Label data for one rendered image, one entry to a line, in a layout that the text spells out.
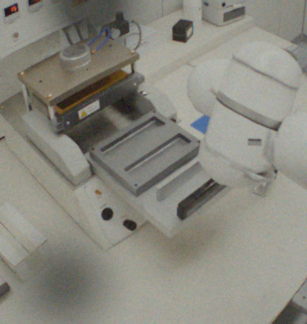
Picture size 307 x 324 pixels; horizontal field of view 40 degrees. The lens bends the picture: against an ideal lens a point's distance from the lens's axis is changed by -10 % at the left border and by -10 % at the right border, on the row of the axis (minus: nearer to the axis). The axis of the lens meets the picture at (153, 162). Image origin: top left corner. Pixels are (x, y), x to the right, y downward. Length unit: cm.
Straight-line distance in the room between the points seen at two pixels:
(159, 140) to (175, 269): 32
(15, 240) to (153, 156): 40
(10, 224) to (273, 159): 75
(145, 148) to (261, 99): 50
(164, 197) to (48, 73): 42
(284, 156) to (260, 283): 59
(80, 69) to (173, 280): 56
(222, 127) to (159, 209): 38
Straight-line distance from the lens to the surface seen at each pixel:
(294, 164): 56
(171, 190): 96
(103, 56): 114
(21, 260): 108
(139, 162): 101
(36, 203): 129
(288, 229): 121
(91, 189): 108
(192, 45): 179
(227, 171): 61
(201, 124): 146
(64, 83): 107
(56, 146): 106
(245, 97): 58
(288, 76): 59
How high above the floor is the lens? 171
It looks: 45 degrees down
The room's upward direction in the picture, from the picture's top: 3 degrees counter-clockwise
